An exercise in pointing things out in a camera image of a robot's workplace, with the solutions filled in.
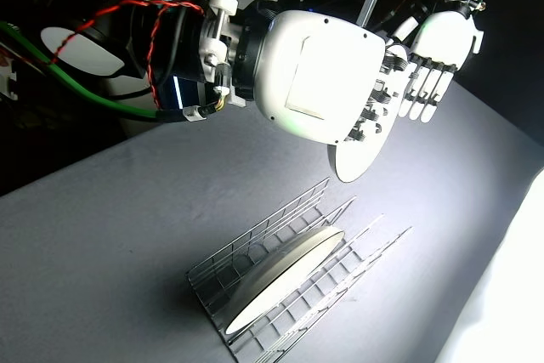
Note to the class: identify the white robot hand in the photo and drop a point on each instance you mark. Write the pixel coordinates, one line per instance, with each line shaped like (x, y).
(442, 44)
(323, 74)

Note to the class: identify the white plate with leaf print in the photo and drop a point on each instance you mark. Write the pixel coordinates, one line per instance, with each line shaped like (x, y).
(357, 163)

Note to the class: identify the plain white plate dark rim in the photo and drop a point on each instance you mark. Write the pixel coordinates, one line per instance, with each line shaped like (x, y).
(289, 269)

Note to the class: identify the grey table cloth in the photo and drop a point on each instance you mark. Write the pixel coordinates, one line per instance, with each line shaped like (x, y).
(127, 231)

